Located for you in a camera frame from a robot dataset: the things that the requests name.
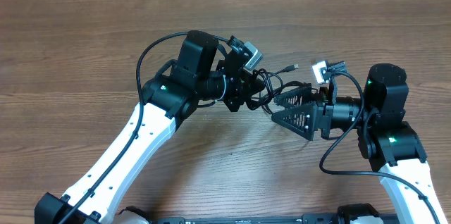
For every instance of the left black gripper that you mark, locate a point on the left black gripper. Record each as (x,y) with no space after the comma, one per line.
(242,88)

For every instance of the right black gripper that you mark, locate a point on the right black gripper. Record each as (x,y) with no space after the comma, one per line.
(310,112)

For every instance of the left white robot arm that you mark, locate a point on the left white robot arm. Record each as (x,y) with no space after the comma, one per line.
(208,68)

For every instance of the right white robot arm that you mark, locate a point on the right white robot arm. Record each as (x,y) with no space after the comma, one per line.
(392,147)

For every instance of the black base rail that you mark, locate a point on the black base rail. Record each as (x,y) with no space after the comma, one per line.
(353,213)

